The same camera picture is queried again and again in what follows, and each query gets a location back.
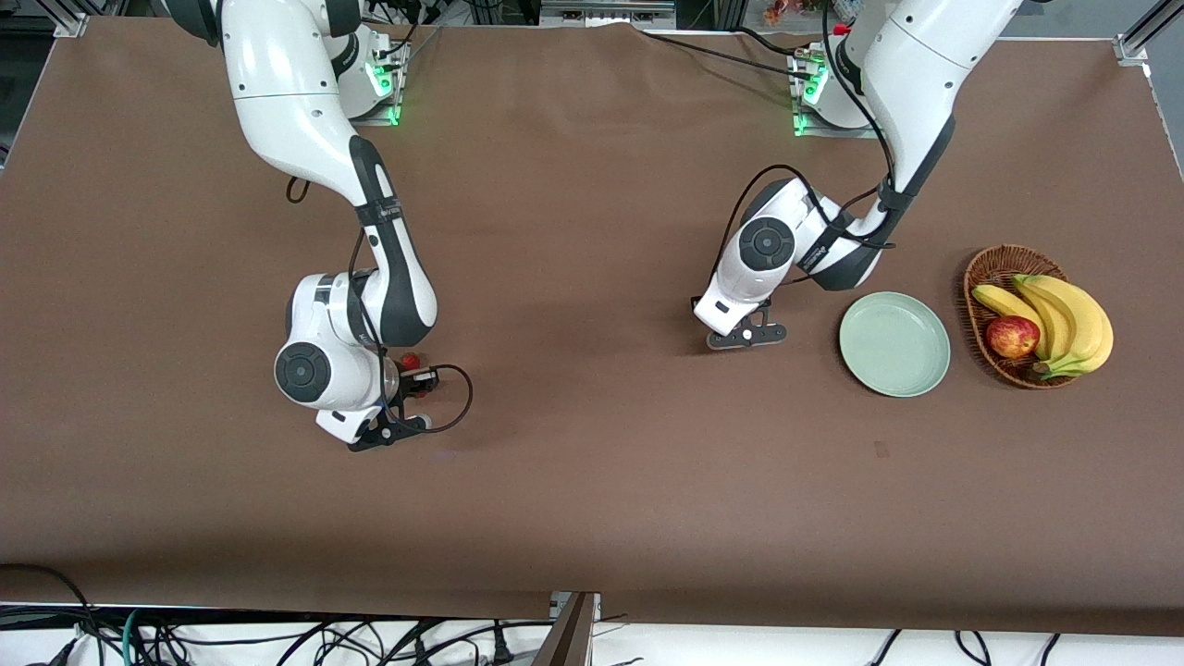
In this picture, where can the large table cover sheet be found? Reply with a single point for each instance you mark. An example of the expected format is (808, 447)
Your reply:
(592, 231)

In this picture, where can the grey metal box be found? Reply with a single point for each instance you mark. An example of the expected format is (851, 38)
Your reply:
(606, 14)

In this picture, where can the red apple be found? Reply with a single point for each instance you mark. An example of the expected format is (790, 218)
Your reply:
(1012, 337)

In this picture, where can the wooden post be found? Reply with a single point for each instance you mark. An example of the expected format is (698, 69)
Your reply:
(573, 638)

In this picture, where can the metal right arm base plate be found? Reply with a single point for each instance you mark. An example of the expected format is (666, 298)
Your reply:
(384, 120)

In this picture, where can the brown wicker basket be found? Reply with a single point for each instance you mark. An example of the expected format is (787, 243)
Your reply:
(994, 264)

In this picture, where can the colourful toy pile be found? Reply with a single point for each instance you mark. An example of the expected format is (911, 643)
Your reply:
(786, 9)

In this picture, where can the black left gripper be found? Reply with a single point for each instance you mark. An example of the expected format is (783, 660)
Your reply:
(767, 302)

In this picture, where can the yellow banana bunch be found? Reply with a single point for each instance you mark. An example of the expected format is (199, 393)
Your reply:
(1073, 324)

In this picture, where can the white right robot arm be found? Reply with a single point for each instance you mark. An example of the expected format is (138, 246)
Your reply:
(287, 92)

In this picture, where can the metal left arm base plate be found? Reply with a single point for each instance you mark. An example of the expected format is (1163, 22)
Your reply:
(814, 129)

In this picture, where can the pale green round plate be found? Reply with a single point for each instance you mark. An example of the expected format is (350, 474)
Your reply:
(893, 344)

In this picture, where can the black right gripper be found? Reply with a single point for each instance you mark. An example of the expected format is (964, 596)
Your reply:
(408, 379)

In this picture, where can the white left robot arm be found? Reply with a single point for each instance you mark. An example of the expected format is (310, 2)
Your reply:
(916, 83)

